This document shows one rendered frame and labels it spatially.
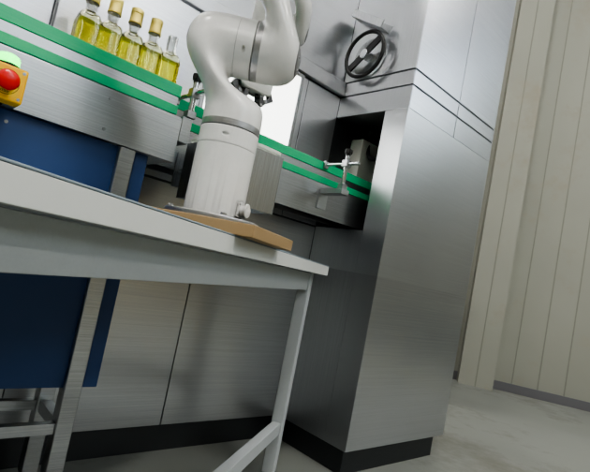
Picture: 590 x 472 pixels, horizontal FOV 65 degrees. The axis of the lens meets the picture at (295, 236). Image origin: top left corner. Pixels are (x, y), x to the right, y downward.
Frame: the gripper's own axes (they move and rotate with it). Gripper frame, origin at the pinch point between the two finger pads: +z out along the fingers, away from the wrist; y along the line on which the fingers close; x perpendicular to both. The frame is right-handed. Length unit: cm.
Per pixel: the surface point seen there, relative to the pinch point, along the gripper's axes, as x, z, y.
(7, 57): -4, 9, 54
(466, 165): -7, -23, -124
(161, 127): -10.6, 10.0, 17.9
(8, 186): 62, 37, 59
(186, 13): -39, -36, 6
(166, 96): -12.7, 1.2, 17.6
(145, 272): 42, 44, 37
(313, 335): -32, 64, -73
